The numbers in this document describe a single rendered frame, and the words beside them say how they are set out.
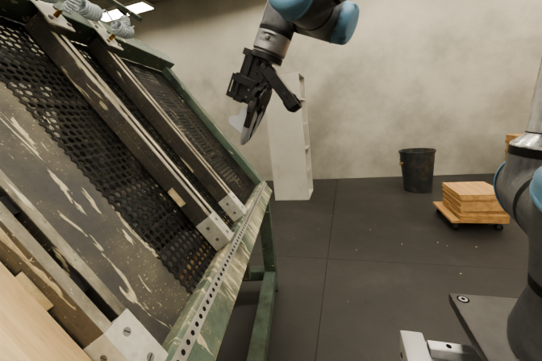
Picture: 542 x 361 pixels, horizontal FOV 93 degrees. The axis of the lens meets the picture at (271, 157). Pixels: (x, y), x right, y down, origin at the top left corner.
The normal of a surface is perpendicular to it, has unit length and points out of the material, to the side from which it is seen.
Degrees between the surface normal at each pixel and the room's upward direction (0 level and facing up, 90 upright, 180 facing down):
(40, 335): 56
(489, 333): 0
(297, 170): 90
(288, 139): 90
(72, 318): 90
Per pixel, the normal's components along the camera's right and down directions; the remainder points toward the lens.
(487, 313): -0.11, -0.98
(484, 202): -0.28, 0.17
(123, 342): 0.77, -0.62
